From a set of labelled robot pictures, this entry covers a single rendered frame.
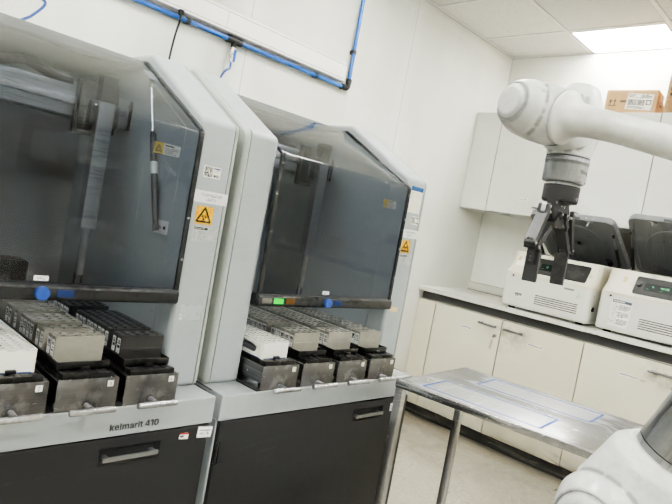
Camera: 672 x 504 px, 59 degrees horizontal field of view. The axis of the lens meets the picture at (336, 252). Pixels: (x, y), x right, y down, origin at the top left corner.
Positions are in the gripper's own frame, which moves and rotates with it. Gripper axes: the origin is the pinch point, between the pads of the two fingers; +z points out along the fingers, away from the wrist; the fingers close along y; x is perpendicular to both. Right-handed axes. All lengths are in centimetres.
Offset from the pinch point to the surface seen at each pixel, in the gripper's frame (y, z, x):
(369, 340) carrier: 36, 35, 74
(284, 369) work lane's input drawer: -9, 40, 66
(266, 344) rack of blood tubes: -14, 34, 70
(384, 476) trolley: 15, 66, 42
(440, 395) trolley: 16, 38, 30
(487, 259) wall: 282, 4, 174
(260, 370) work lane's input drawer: -16, 41, 67
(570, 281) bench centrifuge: 220, 6, 83
